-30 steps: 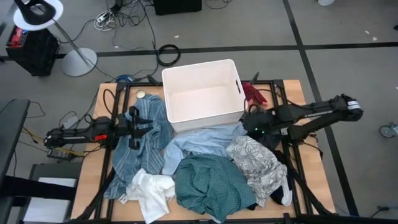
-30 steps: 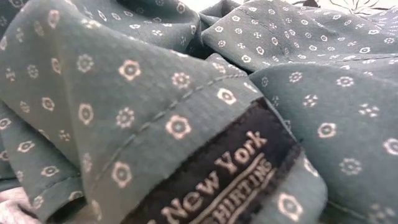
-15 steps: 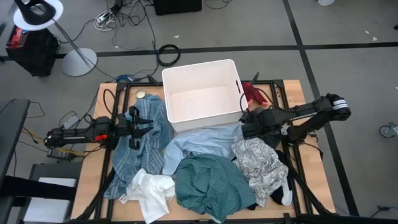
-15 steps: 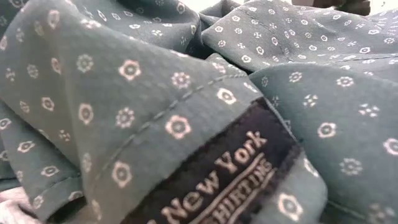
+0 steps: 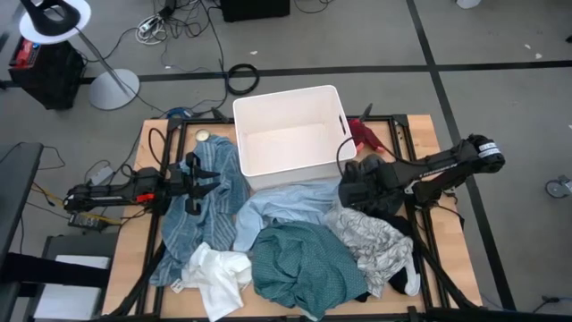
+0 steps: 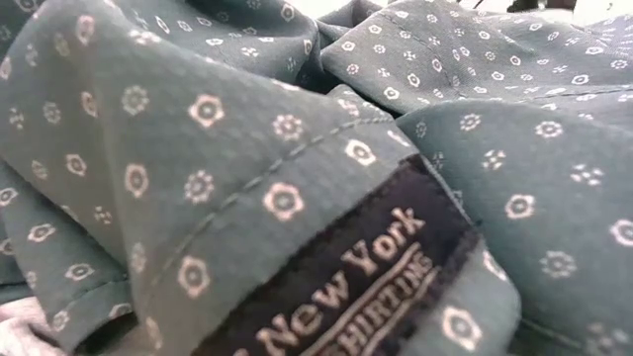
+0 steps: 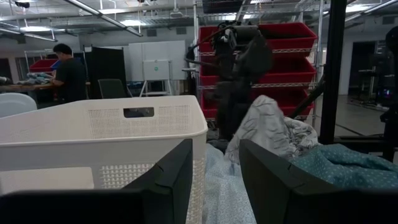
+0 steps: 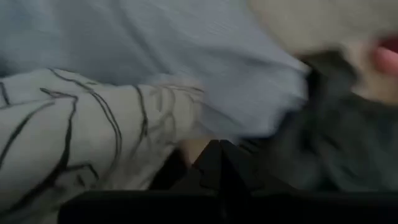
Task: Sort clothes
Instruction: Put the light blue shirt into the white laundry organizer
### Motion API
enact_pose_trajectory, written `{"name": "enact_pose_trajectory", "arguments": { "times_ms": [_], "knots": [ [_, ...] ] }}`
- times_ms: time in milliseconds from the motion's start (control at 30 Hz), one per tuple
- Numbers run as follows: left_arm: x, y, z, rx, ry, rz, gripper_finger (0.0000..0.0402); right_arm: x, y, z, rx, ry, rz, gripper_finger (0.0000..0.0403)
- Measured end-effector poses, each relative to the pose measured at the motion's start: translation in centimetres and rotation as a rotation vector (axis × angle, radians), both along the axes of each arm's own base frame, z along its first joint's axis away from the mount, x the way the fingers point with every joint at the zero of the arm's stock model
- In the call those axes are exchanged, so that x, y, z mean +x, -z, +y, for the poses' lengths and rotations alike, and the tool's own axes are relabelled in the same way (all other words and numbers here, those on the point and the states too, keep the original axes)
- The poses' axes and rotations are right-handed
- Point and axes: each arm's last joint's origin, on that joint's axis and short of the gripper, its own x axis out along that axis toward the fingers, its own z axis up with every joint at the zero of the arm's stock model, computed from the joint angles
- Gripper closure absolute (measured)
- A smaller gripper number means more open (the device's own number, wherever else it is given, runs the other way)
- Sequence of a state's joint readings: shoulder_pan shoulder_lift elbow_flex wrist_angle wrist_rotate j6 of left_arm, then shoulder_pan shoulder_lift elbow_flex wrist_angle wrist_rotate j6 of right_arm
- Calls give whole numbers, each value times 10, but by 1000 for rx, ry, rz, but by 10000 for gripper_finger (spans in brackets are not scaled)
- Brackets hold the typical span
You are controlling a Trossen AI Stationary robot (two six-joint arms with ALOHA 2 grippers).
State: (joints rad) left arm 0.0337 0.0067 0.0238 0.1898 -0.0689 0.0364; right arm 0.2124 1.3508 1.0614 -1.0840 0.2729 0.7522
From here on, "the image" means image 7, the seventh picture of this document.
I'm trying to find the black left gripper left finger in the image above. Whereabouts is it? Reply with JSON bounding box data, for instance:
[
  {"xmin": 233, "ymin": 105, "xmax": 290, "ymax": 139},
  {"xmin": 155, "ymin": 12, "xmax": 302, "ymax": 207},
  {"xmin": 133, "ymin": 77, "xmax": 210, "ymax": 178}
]
[{"xmin": 0, "ymin": 139, "xmax": 193, "ymax": 224}]

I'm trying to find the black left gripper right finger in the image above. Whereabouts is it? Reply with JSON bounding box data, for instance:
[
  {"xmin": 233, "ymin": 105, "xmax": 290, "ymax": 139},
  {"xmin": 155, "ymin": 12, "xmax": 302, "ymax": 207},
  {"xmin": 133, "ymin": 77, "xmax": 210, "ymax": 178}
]
[{"xmin": 239, "ymin": 139, "xmax": 398, "ymax": 224}]

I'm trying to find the white leaf-print garment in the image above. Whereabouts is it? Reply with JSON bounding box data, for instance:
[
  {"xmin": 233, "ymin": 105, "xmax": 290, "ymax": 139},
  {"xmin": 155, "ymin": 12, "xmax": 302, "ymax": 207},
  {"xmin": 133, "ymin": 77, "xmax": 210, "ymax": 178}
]
[{"xmin": 223, "ymin": 94, "xmax": 322, "ymax": 165}]

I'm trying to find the light blue knit garment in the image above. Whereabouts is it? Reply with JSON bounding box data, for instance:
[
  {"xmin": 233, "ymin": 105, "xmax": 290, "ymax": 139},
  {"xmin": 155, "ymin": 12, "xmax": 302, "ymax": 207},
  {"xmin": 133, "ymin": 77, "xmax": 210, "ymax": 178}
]
[{"xmin": 201, "ymin": 142, "xmax": 258, "ymax": 224}]

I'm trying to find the wooden table with clothes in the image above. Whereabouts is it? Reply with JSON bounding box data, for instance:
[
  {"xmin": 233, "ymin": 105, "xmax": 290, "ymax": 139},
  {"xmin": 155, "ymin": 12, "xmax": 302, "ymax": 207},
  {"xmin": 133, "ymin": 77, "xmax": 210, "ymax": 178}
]
[{"xmin": 0, "ymin": 72, "xmax": 91, "ymax": 93}]

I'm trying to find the teal dotted garment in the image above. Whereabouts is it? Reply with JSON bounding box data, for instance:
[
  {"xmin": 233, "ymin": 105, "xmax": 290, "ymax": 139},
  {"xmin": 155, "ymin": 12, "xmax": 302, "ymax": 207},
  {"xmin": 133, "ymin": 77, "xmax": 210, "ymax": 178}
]
[{"xmin": 289, "ymin": 142, "xmax": 398, "ymax": 191}]

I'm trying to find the white perforated plastic laundry basket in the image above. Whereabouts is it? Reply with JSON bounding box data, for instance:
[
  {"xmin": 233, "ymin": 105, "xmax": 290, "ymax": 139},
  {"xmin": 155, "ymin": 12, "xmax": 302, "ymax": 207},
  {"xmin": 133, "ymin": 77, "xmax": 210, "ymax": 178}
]
[{"xmin": 0, "ymin": 95, "xmax": 209, "ymax": 224}]

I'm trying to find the red plastic bin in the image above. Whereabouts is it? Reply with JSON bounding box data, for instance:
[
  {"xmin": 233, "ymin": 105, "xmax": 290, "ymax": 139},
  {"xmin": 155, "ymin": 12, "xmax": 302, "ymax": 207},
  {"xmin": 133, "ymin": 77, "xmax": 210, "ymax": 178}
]
[
  {"xmin": 198, "ymin": 21, "xmax": 318, "ymax": 59},
  {"xmin": 29, "ymin": 58, "xmax": 59, "ymax": 73},
  {"xmin": 199, "ymin": 57, "xmax": 318, "ymax": 87},
  {"xmin": 200, "ymin": 88, "xmax": 315, "ymax": 119}
]

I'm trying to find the black garment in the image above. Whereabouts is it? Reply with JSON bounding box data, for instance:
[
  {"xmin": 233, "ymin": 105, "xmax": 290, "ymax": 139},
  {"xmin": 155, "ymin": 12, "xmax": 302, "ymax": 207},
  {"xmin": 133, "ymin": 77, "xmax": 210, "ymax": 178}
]
[{"xmin": 206, "ymin": 136, "xmax": 231, "ymax": 154}]

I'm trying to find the black chair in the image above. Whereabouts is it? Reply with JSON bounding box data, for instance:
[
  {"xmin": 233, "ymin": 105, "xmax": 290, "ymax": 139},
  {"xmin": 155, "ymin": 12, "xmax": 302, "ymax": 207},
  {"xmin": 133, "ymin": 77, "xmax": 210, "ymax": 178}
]
[{"xmin": 97, "ymin": 78, "xmax": 133, "ymax": 100}]

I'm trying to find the white plastic chair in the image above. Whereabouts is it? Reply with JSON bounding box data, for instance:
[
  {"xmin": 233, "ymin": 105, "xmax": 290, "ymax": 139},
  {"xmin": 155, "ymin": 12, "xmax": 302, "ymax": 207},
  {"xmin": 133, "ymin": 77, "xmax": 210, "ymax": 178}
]
[{"xmin": 0, "ymin": 92, "xmax": 39, "ymax": 119}]

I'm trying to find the person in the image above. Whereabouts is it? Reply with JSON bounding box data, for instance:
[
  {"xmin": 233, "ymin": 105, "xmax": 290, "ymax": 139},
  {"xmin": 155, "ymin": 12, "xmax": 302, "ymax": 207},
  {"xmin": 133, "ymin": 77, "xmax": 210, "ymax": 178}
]
[{"xmin": 50, "ymin": 42, "xmax": 88, "ymax": 105}]

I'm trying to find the black partition panel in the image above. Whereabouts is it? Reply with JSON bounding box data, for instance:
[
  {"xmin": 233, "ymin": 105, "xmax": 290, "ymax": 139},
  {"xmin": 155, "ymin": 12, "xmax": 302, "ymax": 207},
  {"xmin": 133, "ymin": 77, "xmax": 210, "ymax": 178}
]
[{"xmin": 84, "ymin": 46, "xmax": 127, "ymax": 100}]

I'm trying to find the small whiteboard on stand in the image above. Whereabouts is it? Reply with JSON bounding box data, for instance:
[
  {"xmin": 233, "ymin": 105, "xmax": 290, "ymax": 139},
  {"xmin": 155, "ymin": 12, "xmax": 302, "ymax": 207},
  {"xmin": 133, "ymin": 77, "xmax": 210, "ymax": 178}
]
[{"xmin": 139, "ymin": 58, "xmax": 174, "ymax": 98}]

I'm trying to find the black bin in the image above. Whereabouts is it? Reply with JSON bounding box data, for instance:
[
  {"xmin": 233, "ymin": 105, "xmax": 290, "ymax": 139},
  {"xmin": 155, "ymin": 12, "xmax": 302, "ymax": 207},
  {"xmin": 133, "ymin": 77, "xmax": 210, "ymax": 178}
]
[{"xmin": 201, "ymin": 0, "xmax": 244, "ymax": 15}]

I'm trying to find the metal wire shelf rack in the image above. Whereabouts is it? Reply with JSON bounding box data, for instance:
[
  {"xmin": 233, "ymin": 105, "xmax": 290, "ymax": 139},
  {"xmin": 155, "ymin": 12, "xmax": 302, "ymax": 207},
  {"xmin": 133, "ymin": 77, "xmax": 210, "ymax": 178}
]
[{"xmin": 192, "ymin": 0, "xmax": 326, "ymax": 127}]

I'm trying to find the large white wall panel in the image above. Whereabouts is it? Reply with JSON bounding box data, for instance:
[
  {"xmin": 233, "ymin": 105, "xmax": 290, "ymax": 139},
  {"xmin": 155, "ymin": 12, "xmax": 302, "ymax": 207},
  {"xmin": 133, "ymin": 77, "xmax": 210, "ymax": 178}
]
[{"xmin": 127, "ymin": 39, "xmax": 188, "ymax": 82}]

